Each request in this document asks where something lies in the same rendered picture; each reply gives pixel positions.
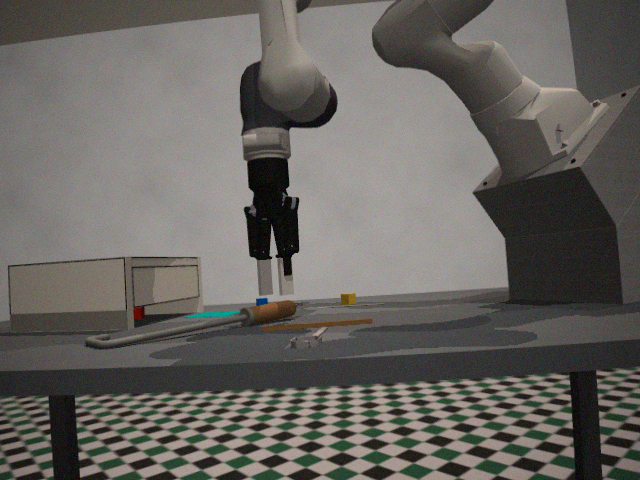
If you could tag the small yellow cube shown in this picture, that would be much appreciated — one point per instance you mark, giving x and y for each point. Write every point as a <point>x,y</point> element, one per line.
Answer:
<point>348,298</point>

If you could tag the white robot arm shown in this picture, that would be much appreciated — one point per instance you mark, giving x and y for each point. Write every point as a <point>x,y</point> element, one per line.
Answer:
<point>526,126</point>

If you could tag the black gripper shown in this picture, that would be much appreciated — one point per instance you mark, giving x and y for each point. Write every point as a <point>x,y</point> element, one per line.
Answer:
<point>269,177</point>

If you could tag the small beige cabinet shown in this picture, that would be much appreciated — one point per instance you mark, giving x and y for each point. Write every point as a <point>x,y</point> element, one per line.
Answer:
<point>100,294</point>

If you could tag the steel hook with wooden handle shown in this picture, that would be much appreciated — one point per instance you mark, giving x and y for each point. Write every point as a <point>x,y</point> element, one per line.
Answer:
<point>249,316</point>

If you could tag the long thin brown bar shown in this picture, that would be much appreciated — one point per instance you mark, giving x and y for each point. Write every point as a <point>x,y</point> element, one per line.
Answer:
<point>316,324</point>

